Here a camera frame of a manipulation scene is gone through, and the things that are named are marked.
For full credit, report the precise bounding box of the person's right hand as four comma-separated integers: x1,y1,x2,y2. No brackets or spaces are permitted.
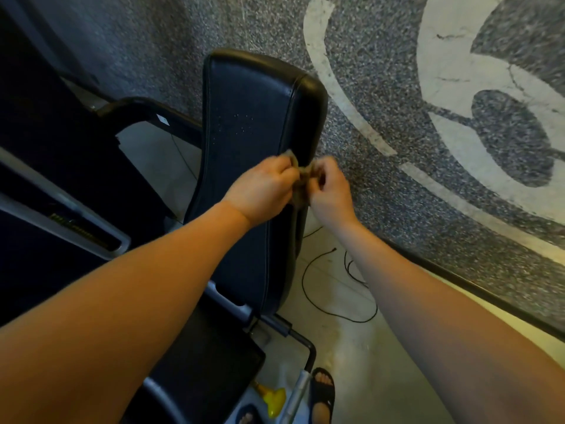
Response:
305,155,362,230

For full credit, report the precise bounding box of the person's left hand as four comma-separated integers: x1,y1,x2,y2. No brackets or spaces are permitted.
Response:
222,155,303,228

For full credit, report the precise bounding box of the olive brown cleaning cloth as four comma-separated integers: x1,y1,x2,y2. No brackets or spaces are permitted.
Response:
282,148,325,209

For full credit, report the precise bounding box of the person's right forearm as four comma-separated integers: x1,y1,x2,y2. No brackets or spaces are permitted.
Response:
323,217,565,424

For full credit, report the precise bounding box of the person's left forearm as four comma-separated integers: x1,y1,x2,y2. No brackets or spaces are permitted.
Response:
0,200,253,424

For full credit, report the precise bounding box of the black padded bench backrest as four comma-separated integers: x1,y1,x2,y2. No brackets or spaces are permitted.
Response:
183,48,330,319

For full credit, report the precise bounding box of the black bench support tube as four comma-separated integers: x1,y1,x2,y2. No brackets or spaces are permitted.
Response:
252,313,318,372

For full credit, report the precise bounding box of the black slide sandal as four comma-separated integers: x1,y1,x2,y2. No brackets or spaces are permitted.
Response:
235,403,266,424
308,367,336,424

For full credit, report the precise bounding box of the black padded bench seat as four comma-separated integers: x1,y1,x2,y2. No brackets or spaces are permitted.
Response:
118,299,267,424

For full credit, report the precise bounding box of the silver metal bar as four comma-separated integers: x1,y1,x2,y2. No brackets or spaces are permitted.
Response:
277,370,312,424

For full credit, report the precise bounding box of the yellow plastic bottle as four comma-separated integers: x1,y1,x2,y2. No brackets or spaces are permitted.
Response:
252,380,288,420

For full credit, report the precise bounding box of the black cable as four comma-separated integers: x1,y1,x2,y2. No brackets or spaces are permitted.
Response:
301,225,379,324

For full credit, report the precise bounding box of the grey metal machine rail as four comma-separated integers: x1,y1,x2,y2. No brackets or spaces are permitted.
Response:
0,147,132,262

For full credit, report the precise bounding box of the black gym machine frame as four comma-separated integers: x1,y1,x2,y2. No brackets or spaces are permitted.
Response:
0,0,208,328

